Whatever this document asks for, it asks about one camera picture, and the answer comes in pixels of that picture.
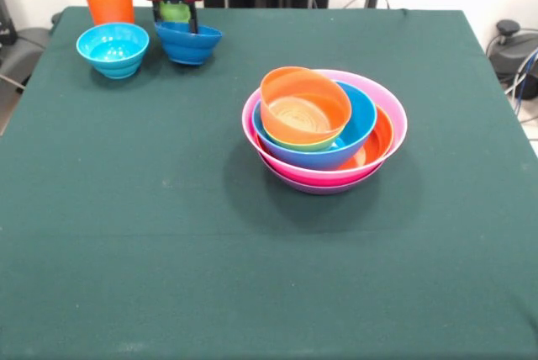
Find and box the dark green tablecloth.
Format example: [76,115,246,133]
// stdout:
[0,5,538,360]

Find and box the dark blue small bowl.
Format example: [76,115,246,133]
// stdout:
[154,20,224,67]

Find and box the blue medium bowl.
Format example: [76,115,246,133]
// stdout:
[251,81,378,171]

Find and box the bundle of cables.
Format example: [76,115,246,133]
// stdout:
[504,46,538,142]

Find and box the orange small bowl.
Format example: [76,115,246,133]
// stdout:
[259,66,353,146]

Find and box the orange plastic cup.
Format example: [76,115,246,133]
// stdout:
[84,0,136,26]

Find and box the light blue small bowl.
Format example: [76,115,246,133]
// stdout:
[76,22,150,80]

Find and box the black floor stand base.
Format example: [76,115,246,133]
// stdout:
[486,19,538,82]
[0,10,62,100]

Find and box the orange medium bowl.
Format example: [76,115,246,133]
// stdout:
[338,105,395,172]

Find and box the pink large bowl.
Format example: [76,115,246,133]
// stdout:
[241,68,409,187]

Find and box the green small bowl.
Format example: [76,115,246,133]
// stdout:
[265,126,344,153]

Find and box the green plastic cup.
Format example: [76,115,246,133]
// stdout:
[158,0,193,24]

